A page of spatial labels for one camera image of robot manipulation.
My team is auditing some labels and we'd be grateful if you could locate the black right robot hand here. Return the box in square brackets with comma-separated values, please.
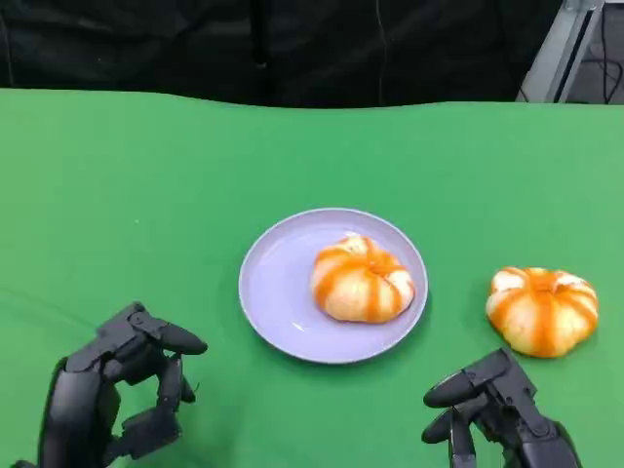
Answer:
[421, 346, 584, 468]

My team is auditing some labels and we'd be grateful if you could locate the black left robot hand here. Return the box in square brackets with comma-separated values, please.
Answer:
[36, 300, 209, 468]

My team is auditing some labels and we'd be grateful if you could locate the orange white toy bread roll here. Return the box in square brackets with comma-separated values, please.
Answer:
[310, 232, 417, 325]
[485, 265, 601, 360]

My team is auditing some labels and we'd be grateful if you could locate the green table cloth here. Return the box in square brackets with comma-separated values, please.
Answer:
[0, 87, 624, 468]

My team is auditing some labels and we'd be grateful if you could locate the lilac plate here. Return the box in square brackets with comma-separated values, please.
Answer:
[237, 208, 430, 366]

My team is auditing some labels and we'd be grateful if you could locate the black curtain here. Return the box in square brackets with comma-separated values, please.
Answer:
[0, 0, 566, 108]

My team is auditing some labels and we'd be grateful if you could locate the black cable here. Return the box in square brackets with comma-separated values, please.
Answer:
[583, 48, 624, 105]

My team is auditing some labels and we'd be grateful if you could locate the grey metal frame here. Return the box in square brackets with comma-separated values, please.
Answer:
[516, 0, 624, 104]

